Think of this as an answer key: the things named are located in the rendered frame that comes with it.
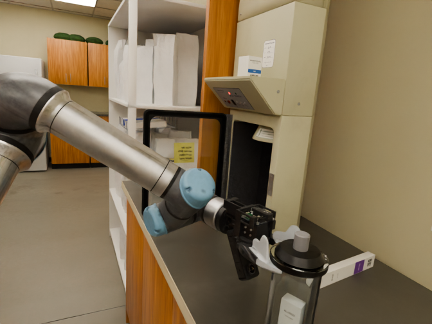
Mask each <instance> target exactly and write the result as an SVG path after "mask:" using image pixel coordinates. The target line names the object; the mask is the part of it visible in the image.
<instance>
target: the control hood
mask: <svg viewBox="0 0 432 324"><path fill-rule="evenodd" d="M204 81H205V82H206V84H207V85H208V87H209V88H210V89H211V90H212V91H213V93H214V94H215V96H216V97H217V98H218V99H219V101H220V102H221V103H222V105H223V106H224V107H226V108H231V109H239V110H243V111H251V112H256V113H264V114H272V115H281V114H282V105H283V99H284V89H285V79H280V78H269V77H262V76H225V77H211V78H205V79H204ZM213 87H220V88H239V89H240V90H241V91H242V93H243V95H244V96H245V97H246V99H247V100H248V102H249V103H250V104H251V106H252V107H253V108H254V110H251V109H242V108H238V107H229V106H226V104H225V103H224V102H223V101H222V100H221V98H220V97H219V95H218V94H217V93H216V92H215V90H214V89H213Z"/></svg>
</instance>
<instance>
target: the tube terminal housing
mask: <svg viewBox="0 0 432 324"><path fill-rule="evenodd" d="M326 32H327V9H326V8H321V7H318V6H312V5H309V4H305V3H300V2H297V1H295V2H292V3H289V4H287V5H284V6H281V7H279V8H275V9H274V10H270V11H268V12H265V13H262V14H260V15H257V16H254V17H251V18H249V19H246V20H244V21H240V22H238V23H237V38H236V46H235V61H234V70H233V76H234V77H237V74H238V66H239V57H243V56H248V55H249V56H254V57H263V50H264V41H268V40H271V39H276V44H275V51H274V62H273V67H267V68H262V69H261V77H269V78H280V79H285V89H284V94H283V105H282V114H281V115H272V114H264V113H259V112H251V111H243V110H239V109H230V114H232V115H233V121H232V129H231V140H232V132H233V122H248V123H254V124H257V125H263V126H266V127H271V128H272V129H273V132H274V136H273V147H272V153H271V164H270V171H269V173H272V174H274V179H273V190H272V196H269V195H268V194H267V199H266V205H265V207H266V208H269V209H271V210H274V211H276V218H275V220H276V225H275V229H273V230H272V234H273V233H274V232H275V231H282V232H286V231H287V230H288V229H289V227H290V226H292V225H295V226H297V227H299V225H300V216H301V211H302V202H303V194H304V189H305V180H306V175H307V166H308V161H309V152H310V147H311V138H312V130H313V125H314V116H315V110H316V102H317V97H318V88H319V83H320V74H321V65H322V60H323V52H324V46H325V37H326ZM230 155H231V145H230V153H229V168H228V179H229V171H230ZM227 194H228V183H227V192H226V198H227Z"/></svg>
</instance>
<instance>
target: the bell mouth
mask: <svg viewBox="0 0 432 324"><path fill-rule="evenodd" d="M273 136H274V132H273V129H272V128H271V127H266V126H263V125H259V126H258V128H257V130H256V131H255V133H254V135H253V137H252V138H253V139H254V140H257V141H263V142H267V143H273Z"/></svg>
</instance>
